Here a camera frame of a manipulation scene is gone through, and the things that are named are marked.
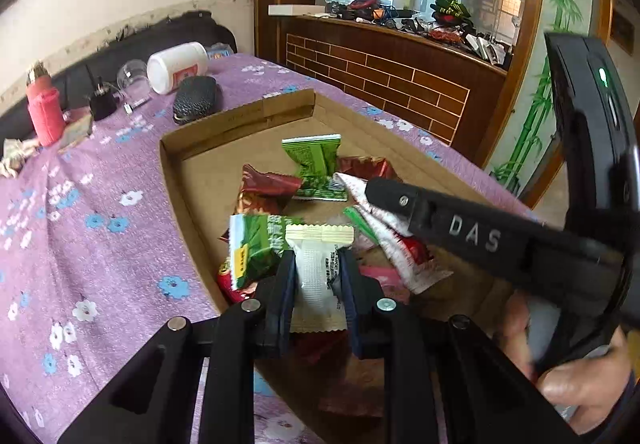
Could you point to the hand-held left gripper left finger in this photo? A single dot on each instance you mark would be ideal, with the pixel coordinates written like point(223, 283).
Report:
point(287, 299)

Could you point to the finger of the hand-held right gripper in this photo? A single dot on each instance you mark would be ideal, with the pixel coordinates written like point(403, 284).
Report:
point(395, 201)

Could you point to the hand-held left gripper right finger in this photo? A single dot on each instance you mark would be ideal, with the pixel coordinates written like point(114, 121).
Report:
point(350, 309)

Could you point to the white packet red label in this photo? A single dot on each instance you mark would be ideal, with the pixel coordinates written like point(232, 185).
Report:
point(387, 224)
point(317, 274)

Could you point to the clear packet green ends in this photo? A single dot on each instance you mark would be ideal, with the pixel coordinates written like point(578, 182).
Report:
point(362, 221)

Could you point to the dark red foil packet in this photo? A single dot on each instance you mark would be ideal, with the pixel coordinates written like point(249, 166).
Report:
point(365, 168)
point(265, 189)

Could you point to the pink cartoon snack packet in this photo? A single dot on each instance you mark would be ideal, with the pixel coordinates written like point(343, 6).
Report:
point(387, 279)

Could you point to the green and white tea packet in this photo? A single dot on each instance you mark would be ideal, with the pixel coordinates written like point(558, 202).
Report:
point(255, 244)

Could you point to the green triangular snack packet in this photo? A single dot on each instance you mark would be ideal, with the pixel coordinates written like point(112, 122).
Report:
point(310, 153)
point(320, 189)

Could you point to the shallow cardboard box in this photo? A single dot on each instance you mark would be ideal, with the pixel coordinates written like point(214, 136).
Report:
point(210, 168)

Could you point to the person's right hand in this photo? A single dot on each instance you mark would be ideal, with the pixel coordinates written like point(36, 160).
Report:
point(575, 384)

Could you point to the small red snack packet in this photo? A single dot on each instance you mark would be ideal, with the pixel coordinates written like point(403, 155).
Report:
point(315, 346)

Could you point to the red cartoon snack packet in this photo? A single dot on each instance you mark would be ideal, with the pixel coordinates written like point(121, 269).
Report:
point(235, 291)

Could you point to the wooden brick-pattern counter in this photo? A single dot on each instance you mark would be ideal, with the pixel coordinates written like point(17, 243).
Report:
point(375, 73)

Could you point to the heap of assorted clutter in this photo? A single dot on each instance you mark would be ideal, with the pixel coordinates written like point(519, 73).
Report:
point(450, 23)

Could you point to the purple floral tablecloth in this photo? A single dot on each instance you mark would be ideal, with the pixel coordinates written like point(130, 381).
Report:
point(100, 204)

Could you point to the white flat box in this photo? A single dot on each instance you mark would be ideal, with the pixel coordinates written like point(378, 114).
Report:
point(290, 9)

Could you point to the black glasses case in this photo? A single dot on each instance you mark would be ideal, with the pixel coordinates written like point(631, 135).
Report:
point(195, 98)

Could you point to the white plastic jar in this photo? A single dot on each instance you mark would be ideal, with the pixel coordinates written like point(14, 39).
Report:
point(177, 68)

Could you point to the small black container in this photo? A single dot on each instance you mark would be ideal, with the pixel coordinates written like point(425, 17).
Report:
point(102, 106)

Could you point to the olive fabric pouch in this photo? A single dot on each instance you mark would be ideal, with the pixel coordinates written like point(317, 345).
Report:
point(75, 133)

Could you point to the clear glass cup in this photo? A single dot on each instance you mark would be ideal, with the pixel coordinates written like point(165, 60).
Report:
point(134, 76)

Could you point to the black sofa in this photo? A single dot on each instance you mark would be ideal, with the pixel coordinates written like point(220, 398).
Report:
point(150, 38)

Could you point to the pink thermos bottle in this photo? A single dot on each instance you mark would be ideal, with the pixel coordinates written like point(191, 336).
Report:
point(46, 118)

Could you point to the crumpled white cloth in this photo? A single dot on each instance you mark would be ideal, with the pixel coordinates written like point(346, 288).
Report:
point(15, 156)

